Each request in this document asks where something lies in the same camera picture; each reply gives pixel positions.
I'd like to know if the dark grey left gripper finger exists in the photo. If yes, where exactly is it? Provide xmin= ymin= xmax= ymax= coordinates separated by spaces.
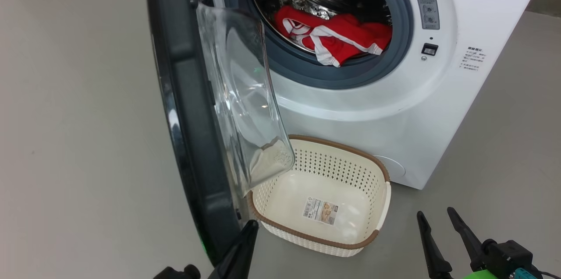
xmin=234 ymin=220 xmax=259 ymax=279
xmin=213 ymin=220 xmax=255 ymax=279

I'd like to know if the grey warning sticker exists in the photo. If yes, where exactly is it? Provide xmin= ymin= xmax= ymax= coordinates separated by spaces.
xmin=413 ymin=0 xmax=440 ymax=30

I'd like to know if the white front-load washing machine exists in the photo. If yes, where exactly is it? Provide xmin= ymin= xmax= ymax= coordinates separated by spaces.
xmin=191 ymin=0 xmax=550 ymax=190

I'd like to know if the grey rubber door gasket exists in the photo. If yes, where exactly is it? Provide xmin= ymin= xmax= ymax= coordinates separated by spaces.
xmin=224 ymin=0 xmax=414 ymax=90

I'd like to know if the teal connector right camera cable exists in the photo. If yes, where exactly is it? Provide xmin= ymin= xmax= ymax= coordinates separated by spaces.
xmin=513 ymin=268 xmax=561 ymax=279

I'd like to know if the printed text instruction sticker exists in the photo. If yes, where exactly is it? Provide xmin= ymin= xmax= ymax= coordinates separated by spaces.
xmin=459 ymin=46 xmax=486 ymax=72

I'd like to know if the black round glass washer door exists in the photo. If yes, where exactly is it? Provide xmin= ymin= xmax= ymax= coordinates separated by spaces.
xmin=144 ymin=0 xmax=295 ymax=266

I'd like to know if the cream perforated laundry basket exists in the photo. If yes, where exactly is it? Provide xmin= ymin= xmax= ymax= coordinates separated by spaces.
xmin=246 ymin=134 xmax=391 ymax=257

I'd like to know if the paper product label sticker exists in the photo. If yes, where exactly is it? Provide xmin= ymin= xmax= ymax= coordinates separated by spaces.
xmin=302 ymin=197 xmax=339 ymax=226

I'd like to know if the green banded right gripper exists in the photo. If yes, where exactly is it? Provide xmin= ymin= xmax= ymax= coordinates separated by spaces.
xmin=416 ymin=207 xmax=500 ymax=279

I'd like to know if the red garment with white trim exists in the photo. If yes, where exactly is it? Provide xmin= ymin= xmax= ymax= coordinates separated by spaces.
xmin=274 ymin=5 xmax=351 ymax=68

